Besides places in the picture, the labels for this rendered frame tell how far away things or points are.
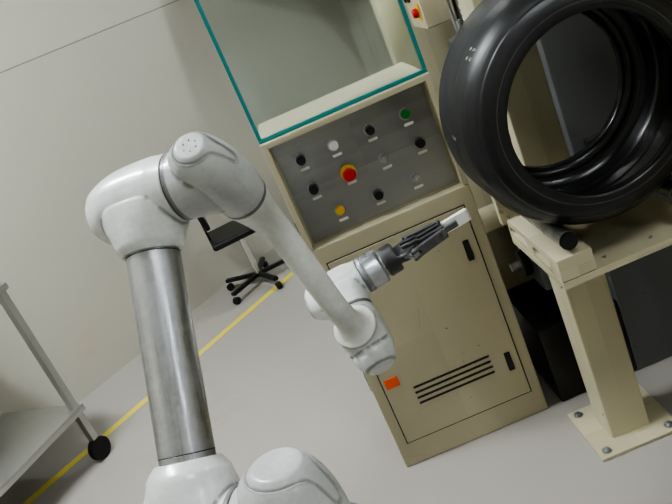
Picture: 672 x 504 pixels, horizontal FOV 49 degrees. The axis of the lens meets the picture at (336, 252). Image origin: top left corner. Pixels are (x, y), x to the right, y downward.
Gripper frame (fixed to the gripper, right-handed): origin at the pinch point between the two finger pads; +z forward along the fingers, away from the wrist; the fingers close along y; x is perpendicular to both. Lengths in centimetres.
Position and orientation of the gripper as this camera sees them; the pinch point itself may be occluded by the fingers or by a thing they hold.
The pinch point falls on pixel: (456, 220)
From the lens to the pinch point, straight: 179.0
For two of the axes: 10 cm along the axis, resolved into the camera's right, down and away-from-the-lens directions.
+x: 5.0, 7.9, 3.4
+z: 8.6, -5.1, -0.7
